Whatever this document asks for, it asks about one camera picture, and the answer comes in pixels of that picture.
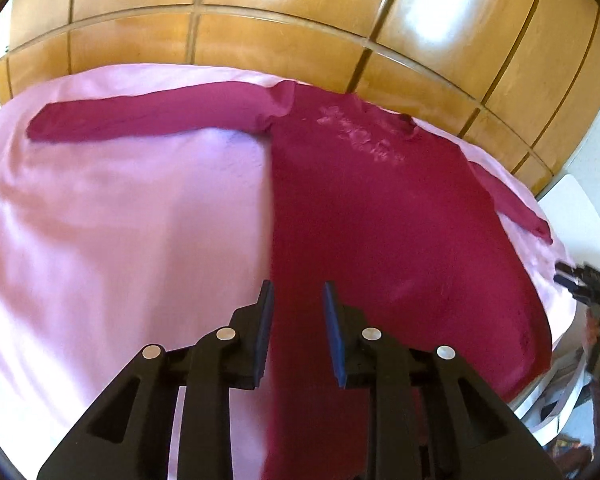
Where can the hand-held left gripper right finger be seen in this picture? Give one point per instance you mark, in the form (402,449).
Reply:
(331,330)

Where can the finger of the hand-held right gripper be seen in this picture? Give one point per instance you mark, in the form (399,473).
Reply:
(577,272)
(582,294)

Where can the pink blanket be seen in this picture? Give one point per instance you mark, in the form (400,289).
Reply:
(105,235)

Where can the dark red long-sleeved shirt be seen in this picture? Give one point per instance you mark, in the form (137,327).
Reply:
(380,210)

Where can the white furniture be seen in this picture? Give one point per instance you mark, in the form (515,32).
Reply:
(580,215)

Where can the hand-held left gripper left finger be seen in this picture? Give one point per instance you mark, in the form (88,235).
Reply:
(264,320)

